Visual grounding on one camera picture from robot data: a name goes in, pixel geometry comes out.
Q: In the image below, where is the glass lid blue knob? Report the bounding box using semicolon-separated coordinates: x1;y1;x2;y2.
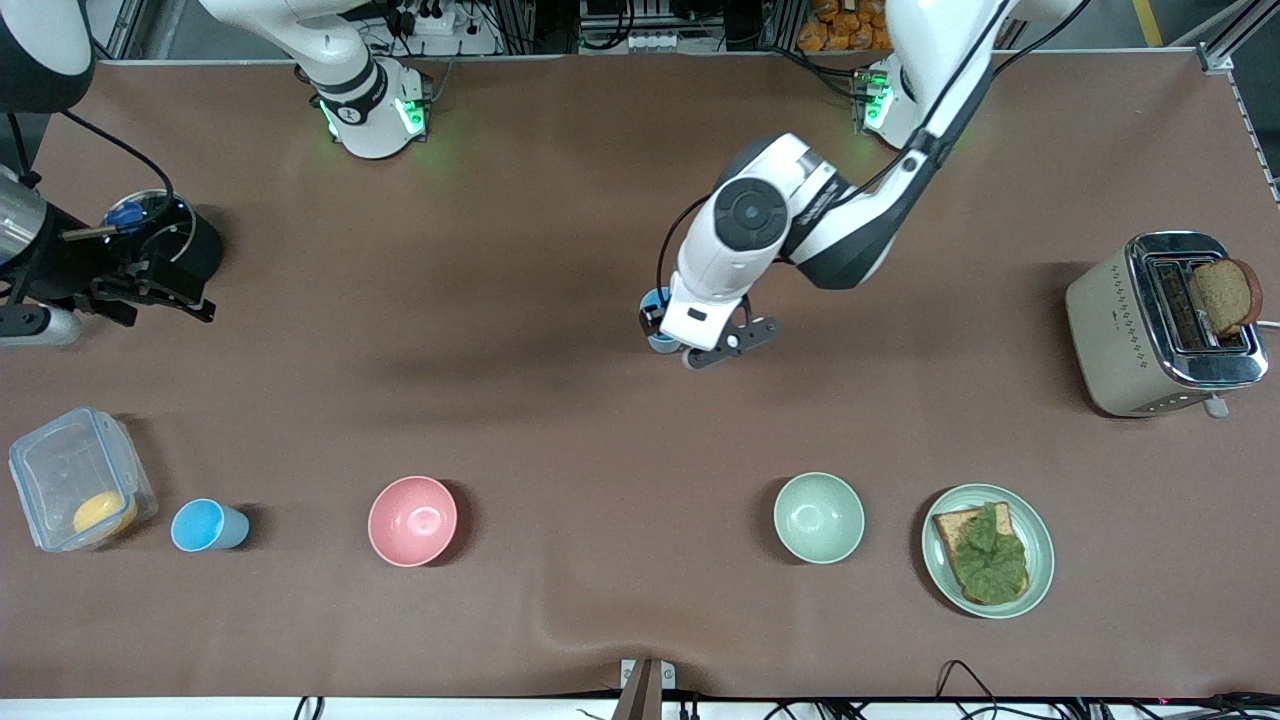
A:
100;192;196;271

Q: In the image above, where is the brown table cover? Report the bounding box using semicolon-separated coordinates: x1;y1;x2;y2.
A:
0;52;1280;701

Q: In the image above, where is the clear plastic food container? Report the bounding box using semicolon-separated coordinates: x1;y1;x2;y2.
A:
8;405;159;553

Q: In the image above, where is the orange fruit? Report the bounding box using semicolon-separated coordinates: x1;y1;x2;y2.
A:
72;490;139;537

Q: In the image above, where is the pale green bowl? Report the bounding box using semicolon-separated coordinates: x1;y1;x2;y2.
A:
773;472;866;565

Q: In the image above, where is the pink bowl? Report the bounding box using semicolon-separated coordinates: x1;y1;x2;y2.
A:
367;475;459;568

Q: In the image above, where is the bag of orange buns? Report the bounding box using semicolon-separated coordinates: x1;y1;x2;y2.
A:
796;0;893;54

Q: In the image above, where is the toast slice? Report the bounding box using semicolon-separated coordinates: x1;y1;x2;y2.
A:
932;502;1031;607

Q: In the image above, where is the power strip with plugs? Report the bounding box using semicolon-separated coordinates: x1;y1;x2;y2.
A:
385;0;457;37

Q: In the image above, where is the green lettuce leaf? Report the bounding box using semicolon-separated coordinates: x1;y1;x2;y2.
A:
947;503;1030;605

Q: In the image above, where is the beige chrome toaster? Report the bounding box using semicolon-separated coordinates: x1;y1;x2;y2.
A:
1064;232;1269;419

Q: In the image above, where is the pale green plate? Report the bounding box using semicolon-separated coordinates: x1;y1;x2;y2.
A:
921;484;1055;619

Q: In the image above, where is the brown bread slice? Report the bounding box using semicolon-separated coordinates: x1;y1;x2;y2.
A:
1188;257;1264;339

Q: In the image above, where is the black saucepan blue handle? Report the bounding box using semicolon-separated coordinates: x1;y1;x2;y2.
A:
100;190;224;297

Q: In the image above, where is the aluminium frame profile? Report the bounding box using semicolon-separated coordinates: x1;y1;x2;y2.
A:
1170;10;1280;74
110;0;187;59

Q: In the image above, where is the brown camera mount post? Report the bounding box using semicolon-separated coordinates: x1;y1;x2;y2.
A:
612;657;677;720

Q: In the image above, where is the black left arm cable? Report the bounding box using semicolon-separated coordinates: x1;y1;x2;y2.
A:
655;0;1091;306

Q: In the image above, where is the thin black looped cable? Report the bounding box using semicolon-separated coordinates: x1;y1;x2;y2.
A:
934;659;1001;720

